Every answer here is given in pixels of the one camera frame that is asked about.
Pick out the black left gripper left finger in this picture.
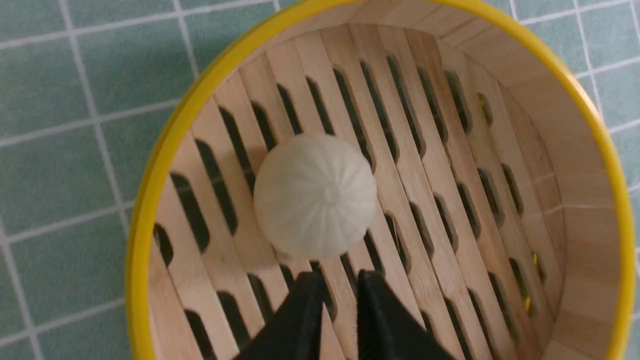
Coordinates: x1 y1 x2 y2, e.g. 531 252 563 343
235 272 323 360

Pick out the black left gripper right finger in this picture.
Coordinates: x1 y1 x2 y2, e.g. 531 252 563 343
357 269 453 360

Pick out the white steamed bun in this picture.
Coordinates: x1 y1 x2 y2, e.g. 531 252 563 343
253 132 378 261

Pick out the yellow-rimmed bamboo steamer basket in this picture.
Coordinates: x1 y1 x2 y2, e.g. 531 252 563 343
126 0 636 360

